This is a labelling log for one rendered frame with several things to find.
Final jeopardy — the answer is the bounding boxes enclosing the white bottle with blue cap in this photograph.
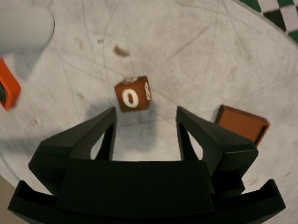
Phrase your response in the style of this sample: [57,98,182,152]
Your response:
[0,9,54,62]

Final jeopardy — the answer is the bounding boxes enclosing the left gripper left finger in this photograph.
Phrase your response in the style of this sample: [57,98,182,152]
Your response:
[35,106,117,160]

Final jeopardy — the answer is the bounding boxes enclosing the brown number cube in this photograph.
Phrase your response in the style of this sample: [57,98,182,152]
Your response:
[115,76,153,114]

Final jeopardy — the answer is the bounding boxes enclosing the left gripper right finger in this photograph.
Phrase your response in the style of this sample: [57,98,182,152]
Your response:
[176,106,259,183]

